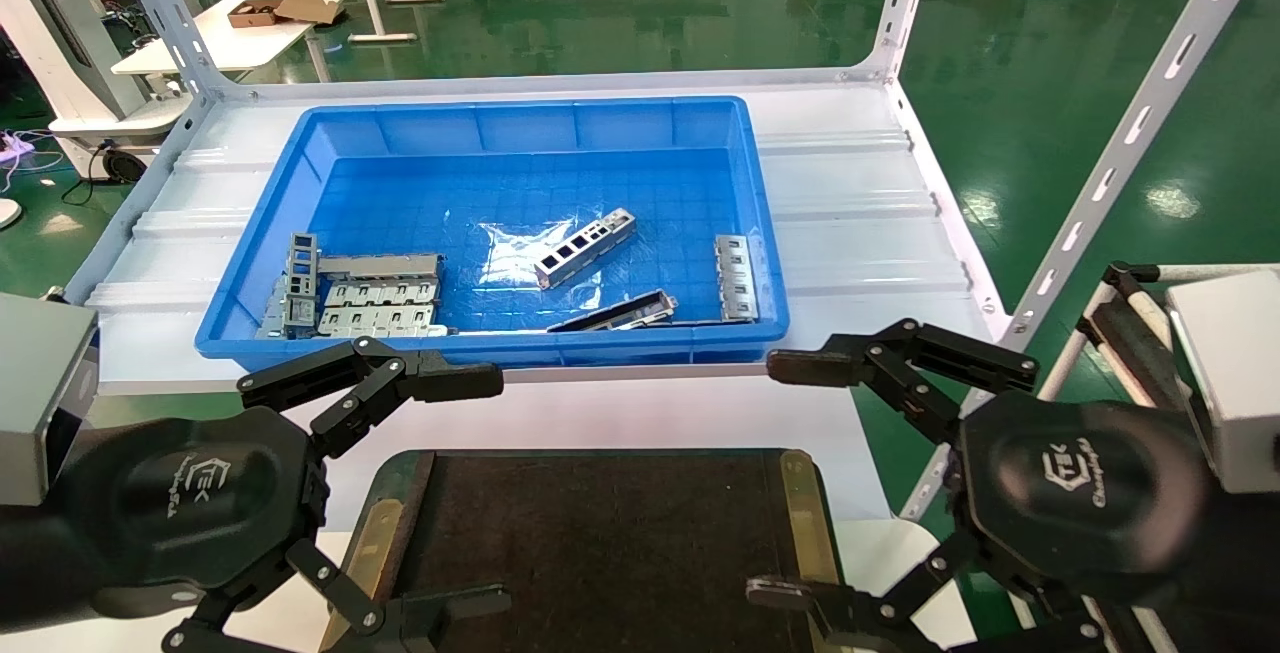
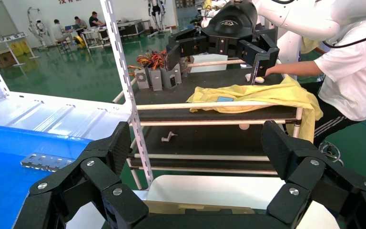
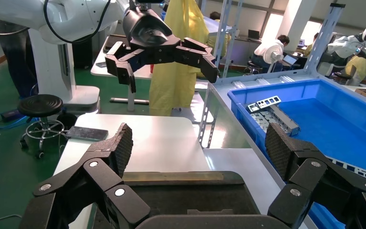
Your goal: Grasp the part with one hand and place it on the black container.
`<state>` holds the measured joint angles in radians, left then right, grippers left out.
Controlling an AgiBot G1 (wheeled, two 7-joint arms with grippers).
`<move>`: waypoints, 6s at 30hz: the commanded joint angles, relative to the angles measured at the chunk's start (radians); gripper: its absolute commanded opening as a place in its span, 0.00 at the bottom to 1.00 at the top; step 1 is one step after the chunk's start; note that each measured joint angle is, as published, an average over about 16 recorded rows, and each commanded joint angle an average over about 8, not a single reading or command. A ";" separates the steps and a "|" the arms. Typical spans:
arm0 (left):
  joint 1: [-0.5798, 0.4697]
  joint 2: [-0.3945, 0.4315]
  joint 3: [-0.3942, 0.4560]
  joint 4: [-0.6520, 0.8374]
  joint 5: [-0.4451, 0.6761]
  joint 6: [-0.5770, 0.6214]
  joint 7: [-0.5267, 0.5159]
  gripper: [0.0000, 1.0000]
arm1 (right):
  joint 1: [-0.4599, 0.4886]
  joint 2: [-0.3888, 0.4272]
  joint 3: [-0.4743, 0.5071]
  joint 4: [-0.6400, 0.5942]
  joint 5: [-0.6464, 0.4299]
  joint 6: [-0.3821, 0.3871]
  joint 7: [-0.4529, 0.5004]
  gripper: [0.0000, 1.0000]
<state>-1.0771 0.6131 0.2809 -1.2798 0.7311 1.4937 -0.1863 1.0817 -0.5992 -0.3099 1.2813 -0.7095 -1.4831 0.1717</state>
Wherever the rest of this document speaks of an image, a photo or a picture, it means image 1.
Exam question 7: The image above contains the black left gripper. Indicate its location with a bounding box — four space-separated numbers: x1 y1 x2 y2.
55 337 513 653

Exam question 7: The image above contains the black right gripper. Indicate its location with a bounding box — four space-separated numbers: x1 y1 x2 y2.
744 318 1217 653

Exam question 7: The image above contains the perforated silver metal part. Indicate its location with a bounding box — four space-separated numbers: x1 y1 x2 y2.
534 207 638 291

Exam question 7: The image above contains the black container tray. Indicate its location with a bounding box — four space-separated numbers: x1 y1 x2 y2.
318 447 853 653

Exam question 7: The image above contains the silver slotted metal part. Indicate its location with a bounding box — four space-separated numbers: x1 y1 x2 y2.
713 234 762 324

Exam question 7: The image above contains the grey windowed metal part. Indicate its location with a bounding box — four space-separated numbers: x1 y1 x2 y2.
283 231 322 339

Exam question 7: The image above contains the dark long metal part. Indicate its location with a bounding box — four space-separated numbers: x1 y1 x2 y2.
547 289 680 334

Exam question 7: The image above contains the clear plastic film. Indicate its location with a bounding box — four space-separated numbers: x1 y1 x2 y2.
476 217 603 296

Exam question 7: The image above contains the white metal shelf rack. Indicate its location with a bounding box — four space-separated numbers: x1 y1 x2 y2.
62 0 1273 524

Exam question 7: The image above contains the blue plastic bin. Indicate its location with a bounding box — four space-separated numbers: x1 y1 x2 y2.
195 96 791 377

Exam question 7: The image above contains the white table with box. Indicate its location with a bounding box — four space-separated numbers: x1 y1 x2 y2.
110 0 360 84

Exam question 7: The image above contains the brown cardboard box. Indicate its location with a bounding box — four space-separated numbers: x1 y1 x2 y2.
226 0 342 30

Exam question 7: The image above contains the white machine base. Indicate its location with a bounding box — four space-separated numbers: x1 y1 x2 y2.
0 0 193 184

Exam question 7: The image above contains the white and black cart frame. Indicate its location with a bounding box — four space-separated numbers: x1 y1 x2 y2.
1040 260 1280 653

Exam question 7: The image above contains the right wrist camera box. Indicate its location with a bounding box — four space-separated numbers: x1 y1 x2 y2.
1165 269 1280 495

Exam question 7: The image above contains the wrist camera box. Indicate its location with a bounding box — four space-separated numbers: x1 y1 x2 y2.
1165 269 1280 495
0 291 100 507

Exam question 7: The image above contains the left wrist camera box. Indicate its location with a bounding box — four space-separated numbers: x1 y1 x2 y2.
0 291 100 507

